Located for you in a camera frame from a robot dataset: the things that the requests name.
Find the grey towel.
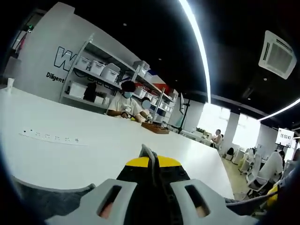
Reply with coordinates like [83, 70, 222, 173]
[10, 144, 285, 220]

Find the white office chair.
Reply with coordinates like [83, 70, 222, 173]
[245, 153, 269, 197]

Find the ceiling light strip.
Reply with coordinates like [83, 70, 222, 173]
[177, 0, 212, 104]
[257, 97, 300, 122]

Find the wooden tray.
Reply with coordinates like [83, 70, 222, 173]
[141, 121, 170, 135]

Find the black tripod stand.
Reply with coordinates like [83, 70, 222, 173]
[170, 92, 191, 135]

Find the black bag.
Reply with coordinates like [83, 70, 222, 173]
[83, 81, 97, 103]

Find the grey metal storage shelf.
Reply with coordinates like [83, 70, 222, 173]
[60, 34, 178, 124]

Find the ceiling air conditioner unit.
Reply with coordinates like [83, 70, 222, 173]
[258, 30, 297, 80]

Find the wall clock screen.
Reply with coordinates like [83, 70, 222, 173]
[275, 127, 295, 148]

